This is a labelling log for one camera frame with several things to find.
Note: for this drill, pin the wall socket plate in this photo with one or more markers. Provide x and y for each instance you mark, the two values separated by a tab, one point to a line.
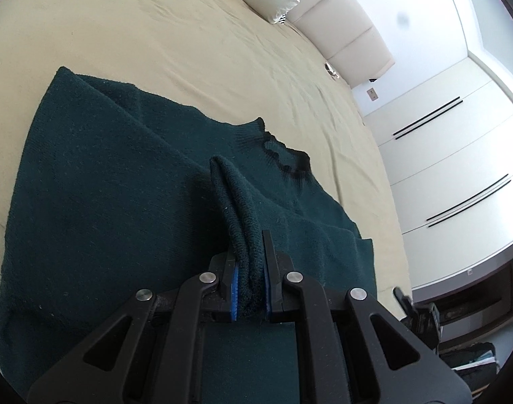
372	94

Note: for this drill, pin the beige bed sheet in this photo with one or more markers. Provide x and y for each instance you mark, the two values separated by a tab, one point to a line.
220	57

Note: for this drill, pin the small item on bed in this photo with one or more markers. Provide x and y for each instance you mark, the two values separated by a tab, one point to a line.
331	71

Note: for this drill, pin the black tripod equipment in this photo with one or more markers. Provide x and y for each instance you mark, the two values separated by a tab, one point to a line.
422	319

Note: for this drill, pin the dark green knit sweater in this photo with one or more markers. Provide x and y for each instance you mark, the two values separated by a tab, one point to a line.
119	190

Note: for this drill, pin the beige padded headboard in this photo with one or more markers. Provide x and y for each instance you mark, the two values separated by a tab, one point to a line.
345	36

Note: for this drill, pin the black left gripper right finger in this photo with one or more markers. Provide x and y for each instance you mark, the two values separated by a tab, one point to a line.
277	265

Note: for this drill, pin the white wardrobe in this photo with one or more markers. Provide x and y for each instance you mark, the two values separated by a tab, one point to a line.
447	147

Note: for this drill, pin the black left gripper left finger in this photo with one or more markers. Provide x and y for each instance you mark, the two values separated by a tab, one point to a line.
223	299

